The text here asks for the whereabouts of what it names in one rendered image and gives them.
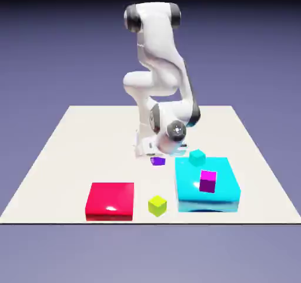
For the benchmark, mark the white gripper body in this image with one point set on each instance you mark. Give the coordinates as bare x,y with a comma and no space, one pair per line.
144,152

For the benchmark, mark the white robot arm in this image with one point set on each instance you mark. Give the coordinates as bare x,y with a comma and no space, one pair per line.
160,52

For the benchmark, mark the small purple cube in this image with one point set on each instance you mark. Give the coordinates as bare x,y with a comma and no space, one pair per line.
157,161

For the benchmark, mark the small teal cube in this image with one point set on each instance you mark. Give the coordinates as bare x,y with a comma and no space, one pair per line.
197,158

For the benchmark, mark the small yellow-green cube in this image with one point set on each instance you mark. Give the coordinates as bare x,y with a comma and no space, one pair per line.
157,206

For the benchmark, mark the small magenta cube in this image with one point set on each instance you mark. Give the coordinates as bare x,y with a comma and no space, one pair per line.
207,182

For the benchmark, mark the large cyan box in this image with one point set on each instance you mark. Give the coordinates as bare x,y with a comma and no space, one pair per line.
188,184

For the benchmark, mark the large red box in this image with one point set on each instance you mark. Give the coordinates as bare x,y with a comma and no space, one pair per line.
109,200

